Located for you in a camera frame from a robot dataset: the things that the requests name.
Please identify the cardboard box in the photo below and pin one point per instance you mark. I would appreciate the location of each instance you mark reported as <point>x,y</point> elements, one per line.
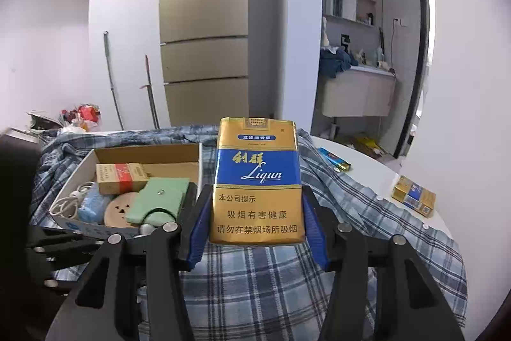
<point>143,155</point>

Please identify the green fabric pouch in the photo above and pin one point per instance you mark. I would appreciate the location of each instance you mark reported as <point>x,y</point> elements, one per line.
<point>159,197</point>

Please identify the gold and blue cigarette pack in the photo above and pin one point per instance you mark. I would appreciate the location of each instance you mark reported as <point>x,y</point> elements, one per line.
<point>257,181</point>
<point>413,196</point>

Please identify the blue and yellow lighter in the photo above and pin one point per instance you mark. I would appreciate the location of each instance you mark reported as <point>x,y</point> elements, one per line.
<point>334,159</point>

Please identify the red and tan cigarette pack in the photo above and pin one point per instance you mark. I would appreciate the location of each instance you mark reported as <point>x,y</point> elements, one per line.
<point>119,177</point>

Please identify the yellow floor wrapper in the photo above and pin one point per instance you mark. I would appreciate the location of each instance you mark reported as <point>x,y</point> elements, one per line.
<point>369,144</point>

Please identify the gold three-door refrigerator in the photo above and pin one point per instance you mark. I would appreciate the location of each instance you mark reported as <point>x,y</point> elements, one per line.
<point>203,5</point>

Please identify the pile of red plastic bags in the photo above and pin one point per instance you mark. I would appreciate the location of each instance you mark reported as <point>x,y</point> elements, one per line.
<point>82,113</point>

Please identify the blue clothes heap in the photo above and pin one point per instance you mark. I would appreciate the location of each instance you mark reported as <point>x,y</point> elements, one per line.
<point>335,63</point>

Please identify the blue plaid shirt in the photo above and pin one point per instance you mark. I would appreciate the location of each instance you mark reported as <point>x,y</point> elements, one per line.
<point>359,205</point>

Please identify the white wall socket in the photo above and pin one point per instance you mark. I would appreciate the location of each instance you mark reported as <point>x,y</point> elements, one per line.
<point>397,22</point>

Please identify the dark door frame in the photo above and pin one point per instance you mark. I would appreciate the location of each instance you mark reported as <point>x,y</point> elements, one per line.
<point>419,45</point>

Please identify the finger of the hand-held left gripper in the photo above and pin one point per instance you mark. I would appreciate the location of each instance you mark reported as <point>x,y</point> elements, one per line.
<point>68,239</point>

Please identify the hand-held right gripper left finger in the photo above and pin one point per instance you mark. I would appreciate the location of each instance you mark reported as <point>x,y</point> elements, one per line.
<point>199,233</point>

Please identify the round beige socket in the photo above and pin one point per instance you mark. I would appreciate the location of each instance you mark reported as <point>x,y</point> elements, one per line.
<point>117,211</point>

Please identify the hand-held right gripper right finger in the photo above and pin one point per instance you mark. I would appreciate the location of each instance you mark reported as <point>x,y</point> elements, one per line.
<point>317,233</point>

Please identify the blue tissue packet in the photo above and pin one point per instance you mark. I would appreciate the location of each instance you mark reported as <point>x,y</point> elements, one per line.
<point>94,207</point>

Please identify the grey crumpled bag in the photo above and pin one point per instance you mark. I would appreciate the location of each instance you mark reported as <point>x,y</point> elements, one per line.
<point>42,119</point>

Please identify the beige bathroom vanity cabinet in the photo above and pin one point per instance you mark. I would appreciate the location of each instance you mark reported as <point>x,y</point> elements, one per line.
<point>357,93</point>

